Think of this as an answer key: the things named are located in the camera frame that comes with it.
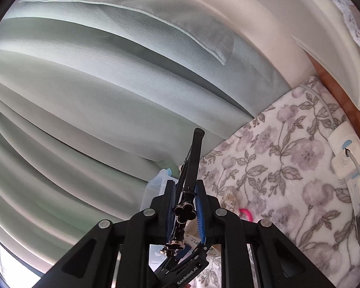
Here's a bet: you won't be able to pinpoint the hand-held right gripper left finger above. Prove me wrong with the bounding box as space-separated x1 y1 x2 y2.
33 180 179 288

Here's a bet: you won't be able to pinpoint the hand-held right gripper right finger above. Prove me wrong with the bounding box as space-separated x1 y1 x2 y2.
194 180 336 288

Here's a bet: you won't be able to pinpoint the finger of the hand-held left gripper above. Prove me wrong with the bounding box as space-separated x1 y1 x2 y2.
154 243 207 276

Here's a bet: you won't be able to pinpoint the clear plastic container blue latches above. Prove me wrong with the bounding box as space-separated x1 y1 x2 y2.
139 168 180 213

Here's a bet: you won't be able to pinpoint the black clover hair clip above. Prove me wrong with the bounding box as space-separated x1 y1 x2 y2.
160 128 205 260

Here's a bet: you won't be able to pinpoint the cotton swab bag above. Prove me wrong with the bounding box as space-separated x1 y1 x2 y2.
219 190 243 216

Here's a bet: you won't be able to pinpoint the pink round mirror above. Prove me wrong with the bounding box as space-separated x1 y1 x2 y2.
239 208 254 223

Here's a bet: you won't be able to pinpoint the grey floral blanket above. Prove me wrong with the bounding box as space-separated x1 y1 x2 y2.
195 75 360 288

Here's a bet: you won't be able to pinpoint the pale green curtain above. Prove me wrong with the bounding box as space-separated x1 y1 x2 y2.
0 0 291 273

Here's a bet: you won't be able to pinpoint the white charger plug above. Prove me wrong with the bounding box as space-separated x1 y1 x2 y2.
331 153 360 182

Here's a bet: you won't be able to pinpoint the white power strip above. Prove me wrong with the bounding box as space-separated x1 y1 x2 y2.
328 122 360 215

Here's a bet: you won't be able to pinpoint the bright window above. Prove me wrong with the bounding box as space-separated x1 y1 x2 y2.
0 231 51 279

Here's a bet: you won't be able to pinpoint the brown wooden board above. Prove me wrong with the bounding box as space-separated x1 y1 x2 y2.
310 57 360 144

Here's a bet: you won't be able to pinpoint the white appliance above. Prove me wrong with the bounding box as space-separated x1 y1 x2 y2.
291 0 360 114

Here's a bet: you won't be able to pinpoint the beige quilted lace cover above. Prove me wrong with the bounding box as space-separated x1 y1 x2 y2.
313 0 360 81

